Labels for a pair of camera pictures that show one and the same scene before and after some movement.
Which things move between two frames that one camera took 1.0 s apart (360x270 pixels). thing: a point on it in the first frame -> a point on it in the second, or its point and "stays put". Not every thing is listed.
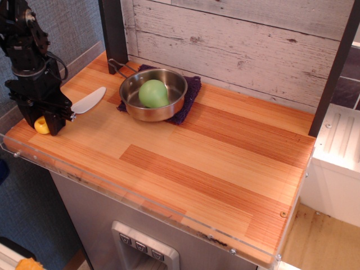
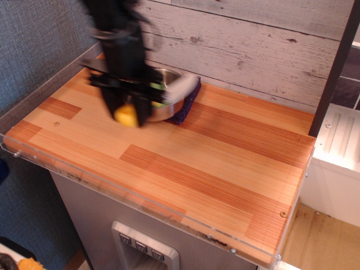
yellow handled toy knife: x=40 y=125 -> x=125 y=115
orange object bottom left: x=29 y=264 stays put
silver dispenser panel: x=137 y=251 stays put
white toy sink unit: x=332 y=186 stays put
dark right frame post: x=334 y=77 stays put
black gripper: x=41 y=93 -> x=124 y=71
